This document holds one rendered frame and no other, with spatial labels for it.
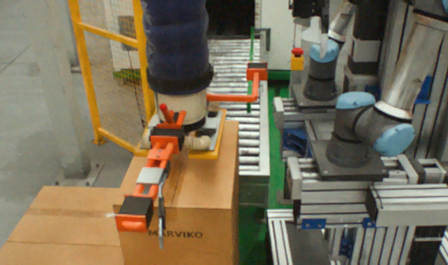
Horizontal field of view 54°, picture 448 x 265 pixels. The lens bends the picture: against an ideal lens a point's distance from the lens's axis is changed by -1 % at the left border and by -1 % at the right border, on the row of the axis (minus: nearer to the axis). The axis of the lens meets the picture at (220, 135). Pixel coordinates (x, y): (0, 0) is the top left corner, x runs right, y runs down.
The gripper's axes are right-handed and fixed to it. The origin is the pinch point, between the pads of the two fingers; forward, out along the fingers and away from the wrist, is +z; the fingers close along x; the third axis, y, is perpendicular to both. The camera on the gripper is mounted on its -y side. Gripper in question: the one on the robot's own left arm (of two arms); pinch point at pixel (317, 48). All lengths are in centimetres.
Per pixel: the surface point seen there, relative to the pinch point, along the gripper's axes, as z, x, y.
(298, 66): 56, -128, -18
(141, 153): 45, -25, 52
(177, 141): 32, -12, 37
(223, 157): 58, -40, 24
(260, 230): 152, -99, 3
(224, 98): 33, -42, 23
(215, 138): 44, -32, 26
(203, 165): 58, -35, 31
